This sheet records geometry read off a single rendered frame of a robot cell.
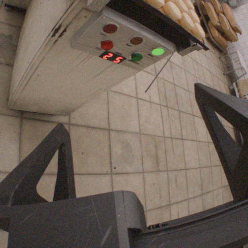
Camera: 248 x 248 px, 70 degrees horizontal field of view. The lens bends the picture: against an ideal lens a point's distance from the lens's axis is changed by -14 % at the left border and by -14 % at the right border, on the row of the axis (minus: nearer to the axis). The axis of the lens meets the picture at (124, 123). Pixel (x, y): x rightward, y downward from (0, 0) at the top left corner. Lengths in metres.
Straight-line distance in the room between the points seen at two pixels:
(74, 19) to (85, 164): 0.94
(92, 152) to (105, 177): 0.19
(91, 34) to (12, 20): 1.03
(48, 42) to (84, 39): 0.11
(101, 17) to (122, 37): 0.08
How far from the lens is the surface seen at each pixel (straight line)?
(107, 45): 0.50
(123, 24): 0.46
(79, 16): 0.48
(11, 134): 1.12
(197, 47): 0.57
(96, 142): 1.32
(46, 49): 0.58
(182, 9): 0.57
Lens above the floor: 1.08
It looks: 46 degrees down
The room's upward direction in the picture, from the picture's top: 70 degrees clockwise
